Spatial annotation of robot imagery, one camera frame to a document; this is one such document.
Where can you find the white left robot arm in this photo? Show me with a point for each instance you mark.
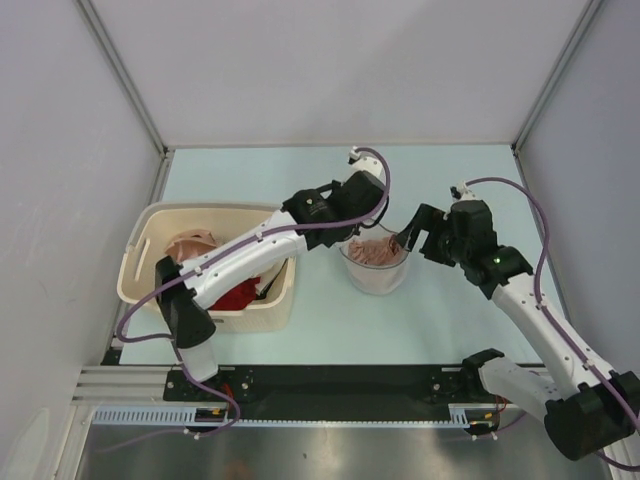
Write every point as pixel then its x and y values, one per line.
pixel 308 219

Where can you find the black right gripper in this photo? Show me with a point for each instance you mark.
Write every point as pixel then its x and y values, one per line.
pixel 427 218

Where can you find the aluminium frame rail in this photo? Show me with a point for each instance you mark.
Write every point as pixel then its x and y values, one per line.
pixel 121 385

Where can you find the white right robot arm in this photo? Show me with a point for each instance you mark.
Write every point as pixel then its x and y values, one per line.
pixel 583 403

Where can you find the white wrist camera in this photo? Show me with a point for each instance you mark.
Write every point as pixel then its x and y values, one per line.
pixel 461 192
pixel 363 161

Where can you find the red garment in basket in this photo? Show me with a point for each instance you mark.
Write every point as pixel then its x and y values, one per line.
pixel 238 298

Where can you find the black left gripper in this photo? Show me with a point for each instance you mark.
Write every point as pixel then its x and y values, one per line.
pixel 336 184

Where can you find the peach garment in basket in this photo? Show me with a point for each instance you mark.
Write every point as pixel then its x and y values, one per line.
pixel 191 244

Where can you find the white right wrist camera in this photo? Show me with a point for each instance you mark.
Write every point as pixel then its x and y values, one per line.
pixel 461 192

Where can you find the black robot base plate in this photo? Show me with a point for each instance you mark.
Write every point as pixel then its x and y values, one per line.
pixel 352 393

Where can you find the white garment in basket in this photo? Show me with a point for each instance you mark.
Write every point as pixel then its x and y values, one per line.
pixel 264 280

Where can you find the white mesh laundry bag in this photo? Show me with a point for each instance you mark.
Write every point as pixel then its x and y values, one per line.
pixel 374 280

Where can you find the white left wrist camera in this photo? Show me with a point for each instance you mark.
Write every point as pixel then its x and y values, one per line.
pixel 363 161

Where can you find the cream perforated laundry basket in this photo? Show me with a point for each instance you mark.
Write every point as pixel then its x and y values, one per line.
pixel 160 222

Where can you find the pink bra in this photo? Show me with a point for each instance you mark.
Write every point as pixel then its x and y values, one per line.
pixel 382 252

